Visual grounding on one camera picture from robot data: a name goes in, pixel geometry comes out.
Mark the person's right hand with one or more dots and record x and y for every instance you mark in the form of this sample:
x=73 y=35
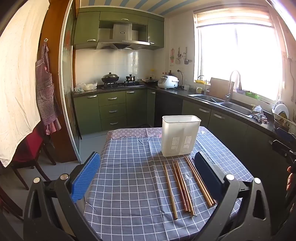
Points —
x=291 y=178

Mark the green tray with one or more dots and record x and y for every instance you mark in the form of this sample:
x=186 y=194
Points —
x=252 y=95

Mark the orange hanging kitchen tool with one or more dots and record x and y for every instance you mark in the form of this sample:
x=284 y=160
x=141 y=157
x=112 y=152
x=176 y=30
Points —
x=172 y=55

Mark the black wok with lid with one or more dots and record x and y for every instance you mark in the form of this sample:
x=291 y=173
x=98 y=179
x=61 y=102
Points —
x=110 y=77

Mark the dish rack with plates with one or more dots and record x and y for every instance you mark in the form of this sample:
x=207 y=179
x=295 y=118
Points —
x=281 y=111

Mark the steel range hood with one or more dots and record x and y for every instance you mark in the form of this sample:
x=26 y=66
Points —
x=122 y=32

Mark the window blind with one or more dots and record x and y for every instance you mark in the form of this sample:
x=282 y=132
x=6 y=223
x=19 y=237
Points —
x=231 y=18

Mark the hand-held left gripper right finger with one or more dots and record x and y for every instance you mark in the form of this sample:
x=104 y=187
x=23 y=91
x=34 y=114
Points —
x=208 y=178

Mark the blue checked tablecloth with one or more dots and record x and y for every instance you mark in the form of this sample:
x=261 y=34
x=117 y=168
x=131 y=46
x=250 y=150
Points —
x=129 y=185

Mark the kitchen window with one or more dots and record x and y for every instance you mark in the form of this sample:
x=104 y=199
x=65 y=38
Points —
x=242 y=58

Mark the steel double sink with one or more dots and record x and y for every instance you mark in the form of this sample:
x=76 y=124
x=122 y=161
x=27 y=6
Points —
x=235 y=109

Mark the crumpled rag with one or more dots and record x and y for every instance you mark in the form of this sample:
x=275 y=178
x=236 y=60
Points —
x=259 y=113

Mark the clear plastic spoon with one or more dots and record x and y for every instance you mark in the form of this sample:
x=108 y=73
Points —
x=187 y=178

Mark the gas stove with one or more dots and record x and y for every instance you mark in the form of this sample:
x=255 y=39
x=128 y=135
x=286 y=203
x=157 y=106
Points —
x=120 y=85

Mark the small steel faucet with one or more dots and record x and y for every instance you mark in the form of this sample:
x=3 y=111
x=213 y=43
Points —
x=205 y=89

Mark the long plain bamboo chopstick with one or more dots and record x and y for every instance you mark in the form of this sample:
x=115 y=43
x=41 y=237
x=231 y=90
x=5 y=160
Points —
x=197 y=179
x=200 y=178

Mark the red patterned bamboo chopstick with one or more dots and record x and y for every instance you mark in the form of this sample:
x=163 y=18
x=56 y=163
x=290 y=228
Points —
x=178 y=185

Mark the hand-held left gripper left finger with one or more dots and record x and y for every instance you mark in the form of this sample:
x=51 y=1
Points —
x=85 y=178

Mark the white rice cooker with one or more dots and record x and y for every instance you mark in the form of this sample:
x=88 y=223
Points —
x=167 y=81

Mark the wooden cutting board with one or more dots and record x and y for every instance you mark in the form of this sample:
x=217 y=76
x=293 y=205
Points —
x=219 y=88

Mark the red checked apron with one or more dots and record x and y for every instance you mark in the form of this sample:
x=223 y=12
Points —
x=45 y=92

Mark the tall steel faucet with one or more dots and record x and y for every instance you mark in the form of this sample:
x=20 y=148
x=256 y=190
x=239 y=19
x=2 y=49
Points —
x=231 y=81

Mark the white plastic bag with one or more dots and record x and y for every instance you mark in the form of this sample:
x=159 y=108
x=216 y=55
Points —
x=85 y=87

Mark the small black pot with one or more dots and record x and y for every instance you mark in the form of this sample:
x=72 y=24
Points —
x=130 y=78

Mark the light bamboo chopstick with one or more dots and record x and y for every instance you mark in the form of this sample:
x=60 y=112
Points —
x=170 y=190

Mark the green sink base cabinet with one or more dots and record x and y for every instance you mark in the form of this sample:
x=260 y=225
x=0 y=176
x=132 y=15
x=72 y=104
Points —
x=231 y=129

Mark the green wall cabinet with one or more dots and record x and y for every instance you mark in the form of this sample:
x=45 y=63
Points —
x=85 y=25

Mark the black frying pan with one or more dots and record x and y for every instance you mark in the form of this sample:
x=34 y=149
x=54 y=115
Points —
x=150 y=81

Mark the white plastic utensil holder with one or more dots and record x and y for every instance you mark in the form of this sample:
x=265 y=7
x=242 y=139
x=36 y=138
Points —
x=175 y=129

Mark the sliding glass door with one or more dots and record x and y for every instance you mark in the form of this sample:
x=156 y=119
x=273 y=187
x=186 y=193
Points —
x=67 y=69

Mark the white hanging sheet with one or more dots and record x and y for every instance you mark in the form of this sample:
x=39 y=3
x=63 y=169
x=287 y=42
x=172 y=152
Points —
x=18 y=81

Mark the yellow tray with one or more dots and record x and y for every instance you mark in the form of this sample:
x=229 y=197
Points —
x=200 y=81

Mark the red wooden chair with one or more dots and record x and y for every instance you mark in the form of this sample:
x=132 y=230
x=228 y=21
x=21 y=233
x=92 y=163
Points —
x=27 y=148

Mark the purple patterned cloth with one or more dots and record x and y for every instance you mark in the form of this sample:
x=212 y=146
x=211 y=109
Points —
x=129 y=133

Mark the white cup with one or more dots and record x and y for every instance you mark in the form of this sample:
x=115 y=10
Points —
x=186 y=87

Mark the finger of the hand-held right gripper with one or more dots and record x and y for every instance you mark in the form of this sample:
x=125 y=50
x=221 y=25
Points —
x=282 y=149

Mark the green base cabinet with drawers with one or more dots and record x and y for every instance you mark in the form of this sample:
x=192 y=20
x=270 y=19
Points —
x=136 y=106

